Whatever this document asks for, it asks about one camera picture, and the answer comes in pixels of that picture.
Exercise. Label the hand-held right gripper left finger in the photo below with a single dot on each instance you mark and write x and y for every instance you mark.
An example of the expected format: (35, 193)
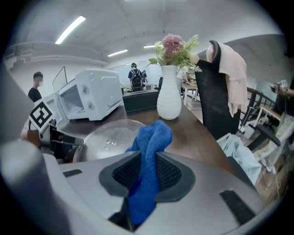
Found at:
(92, 183)

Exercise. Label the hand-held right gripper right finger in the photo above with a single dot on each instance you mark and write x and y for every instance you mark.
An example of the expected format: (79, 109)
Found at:
(202, 195)

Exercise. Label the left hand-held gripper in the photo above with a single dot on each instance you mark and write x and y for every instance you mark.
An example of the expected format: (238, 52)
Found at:
(42, 117)

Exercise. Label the clear glass plate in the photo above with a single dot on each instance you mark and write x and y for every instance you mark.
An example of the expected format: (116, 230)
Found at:
(108, 140)

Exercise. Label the blue cloth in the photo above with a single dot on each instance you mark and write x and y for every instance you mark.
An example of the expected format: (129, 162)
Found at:
(149, 160)

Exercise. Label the white microwave oven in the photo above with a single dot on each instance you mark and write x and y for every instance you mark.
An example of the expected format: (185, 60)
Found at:
(98, 91)

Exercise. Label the light blue garment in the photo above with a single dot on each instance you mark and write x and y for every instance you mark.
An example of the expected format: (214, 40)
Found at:
(243, 156)

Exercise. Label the black framed standing whiteboard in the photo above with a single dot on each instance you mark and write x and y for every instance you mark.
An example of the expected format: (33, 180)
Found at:
(60, 78)

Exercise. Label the white waste bin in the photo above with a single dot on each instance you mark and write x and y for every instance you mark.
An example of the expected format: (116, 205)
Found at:
(249, 130)

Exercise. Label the black mesh office chair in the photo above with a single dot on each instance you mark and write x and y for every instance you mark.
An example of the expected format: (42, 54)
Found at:
(216, 98)

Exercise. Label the ceiling light tube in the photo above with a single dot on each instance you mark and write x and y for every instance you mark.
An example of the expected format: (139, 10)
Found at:
(70, 29)
(117, 53)
(149, 46)

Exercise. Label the black metal railing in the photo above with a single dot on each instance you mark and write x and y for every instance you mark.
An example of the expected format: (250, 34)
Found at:
(261, 101)

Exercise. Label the black swivel chair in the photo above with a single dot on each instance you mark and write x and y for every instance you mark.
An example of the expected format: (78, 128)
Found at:
(159, 83)

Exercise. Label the pale pink garment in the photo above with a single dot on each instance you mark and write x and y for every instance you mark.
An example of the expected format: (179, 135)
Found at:
(236, 75)

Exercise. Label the artificial flower bouquet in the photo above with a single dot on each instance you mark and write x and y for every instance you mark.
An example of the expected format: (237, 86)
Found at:
(173, 49)

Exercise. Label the large wall whiteboard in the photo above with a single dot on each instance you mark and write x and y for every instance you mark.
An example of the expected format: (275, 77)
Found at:
(119, 73)

